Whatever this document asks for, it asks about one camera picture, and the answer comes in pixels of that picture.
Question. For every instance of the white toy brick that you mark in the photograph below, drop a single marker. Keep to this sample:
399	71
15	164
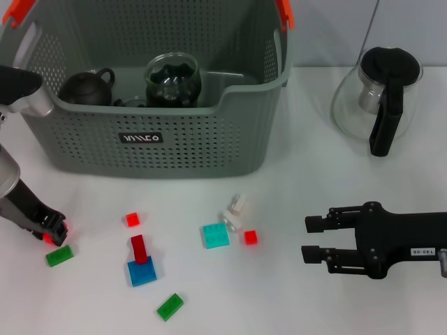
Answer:
232	221
239	203

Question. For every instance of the blue square plate brick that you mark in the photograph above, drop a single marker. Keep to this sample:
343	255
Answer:
141	275

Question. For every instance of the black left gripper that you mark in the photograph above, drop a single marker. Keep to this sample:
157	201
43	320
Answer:
24	209

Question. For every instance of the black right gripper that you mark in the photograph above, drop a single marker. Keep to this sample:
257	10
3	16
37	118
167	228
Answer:
394	237

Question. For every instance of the glass teacup black holder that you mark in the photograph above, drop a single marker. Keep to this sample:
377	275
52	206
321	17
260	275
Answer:
131	103
173	83

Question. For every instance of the dark red long brick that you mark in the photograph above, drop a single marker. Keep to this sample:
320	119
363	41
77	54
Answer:
139	247

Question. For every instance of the green rectangular brick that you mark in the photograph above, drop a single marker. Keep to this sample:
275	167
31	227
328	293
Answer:
60	255
170	307

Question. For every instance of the glass pitcher black lid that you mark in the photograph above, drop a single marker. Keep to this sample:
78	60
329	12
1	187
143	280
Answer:
384	129

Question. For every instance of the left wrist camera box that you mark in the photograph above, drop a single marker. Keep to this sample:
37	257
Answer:
24	90

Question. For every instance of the small red square brick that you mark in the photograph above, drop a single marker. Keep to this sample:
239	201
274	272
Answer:
132	220
250	238

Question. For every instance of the dark brown clay teapot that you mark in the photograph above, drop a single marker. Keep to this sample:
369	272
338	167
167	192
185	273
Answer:
84	90

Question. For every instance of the bright red sloped brick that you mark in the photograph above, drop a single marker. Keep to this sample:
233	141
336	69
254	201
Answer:
47	239

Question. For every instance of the grey perforated storage bin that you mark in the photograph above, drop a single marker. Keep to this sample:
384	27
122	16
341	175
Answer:
174	153

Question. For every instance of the teal square plate brick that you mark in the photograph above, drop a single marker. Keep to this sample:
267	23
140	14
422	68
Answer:
216	236

